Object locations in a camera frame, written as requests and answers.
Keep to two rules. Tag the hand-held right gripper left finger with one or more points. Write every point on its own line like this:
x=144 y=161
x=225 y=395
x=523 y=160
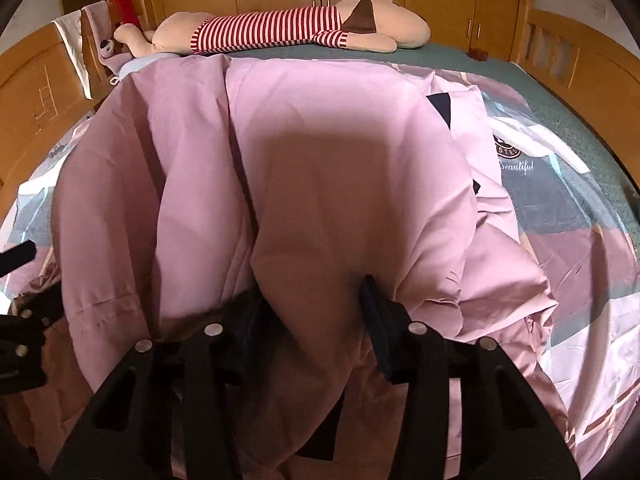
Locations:
x=200 y=360

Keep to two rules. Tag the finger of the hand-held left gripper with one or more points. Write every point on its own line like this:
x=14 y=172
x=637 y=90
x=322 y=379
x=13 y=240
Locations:
x=35 y=312
x=20 y=256

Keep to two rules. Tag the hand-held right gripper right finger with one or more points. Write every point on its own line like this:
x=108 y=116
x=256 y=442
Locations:
x=376 y=330

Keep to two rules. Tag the pink hooded jacket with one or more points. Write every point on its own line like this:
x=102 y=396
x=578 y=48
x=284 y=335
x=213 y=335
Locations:
x=325 y=185

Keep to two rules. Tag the wooden bed end with carving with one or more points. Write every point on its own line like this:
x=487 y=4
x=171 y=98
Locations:
x=30 y=85

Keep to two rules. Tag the pink grey patterned blanket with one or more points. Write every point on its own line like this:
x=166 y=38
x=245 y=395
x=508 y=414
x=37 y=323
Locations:
x=555 y=210

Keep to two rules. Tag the white towel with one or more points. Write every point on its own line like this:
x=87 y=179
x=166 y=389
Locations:
x=72 y=45

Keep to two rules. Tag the lavender neck pillow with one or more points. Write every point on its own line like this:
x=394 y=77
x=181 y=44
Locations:
x=136 y=66

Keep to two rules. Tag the small purple plush toy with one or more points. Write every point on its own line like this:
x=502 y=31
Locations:
x=106 y=50

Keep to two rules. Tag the pink towel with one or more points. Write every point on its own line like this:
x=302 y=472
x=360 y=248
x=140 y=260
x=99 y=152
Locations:
x=98 y=25

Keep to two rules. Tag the red cloth item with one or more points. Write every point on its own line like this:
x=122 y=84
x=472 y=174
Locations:
x=125 y=10

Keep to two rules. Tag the small brown object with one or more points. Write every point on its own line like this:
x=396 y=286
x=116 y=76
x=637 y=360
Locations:
x=477 y=53

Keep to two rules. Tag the plush dog in striped shirt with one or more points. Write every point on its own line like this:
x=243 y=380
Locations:
x=270 y=27

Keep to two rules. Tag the wooden bed end with slats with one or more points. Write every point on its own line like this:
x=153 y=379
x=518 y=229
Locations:
x=575 y=50

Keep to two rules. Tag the white wall socket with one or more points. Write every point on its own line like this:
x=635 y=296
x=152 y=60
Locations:
x=600 y=9

